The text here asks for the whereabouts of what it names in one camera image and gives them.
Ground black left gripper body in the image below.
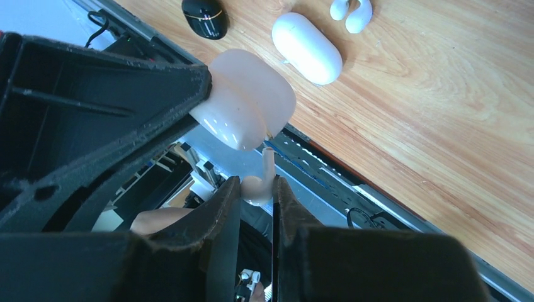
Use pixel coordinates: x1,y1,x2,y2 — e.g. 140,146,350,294
1,32,212,233

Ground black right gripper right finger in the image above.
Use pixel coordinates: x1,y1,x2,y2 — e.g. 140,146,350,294
273,176,490,301

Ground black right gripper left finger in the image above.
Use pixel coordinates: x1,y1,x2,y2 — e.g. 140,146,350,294
1,176,241,301

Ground white stem earbud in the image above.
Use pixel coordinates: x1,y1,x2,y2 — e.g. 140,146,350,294
241,147,276,207

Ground black glossy charging case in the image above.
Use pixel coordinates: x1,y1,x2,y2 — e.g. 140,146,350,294
181,0,229,40

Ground white oval charging case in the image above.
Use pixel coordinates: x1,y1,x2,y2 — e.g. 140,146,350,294
271,12,343,86

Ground white ear-hook earbud near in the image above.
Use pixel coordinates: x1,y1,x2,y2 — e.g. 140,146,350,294
330,0,373,34

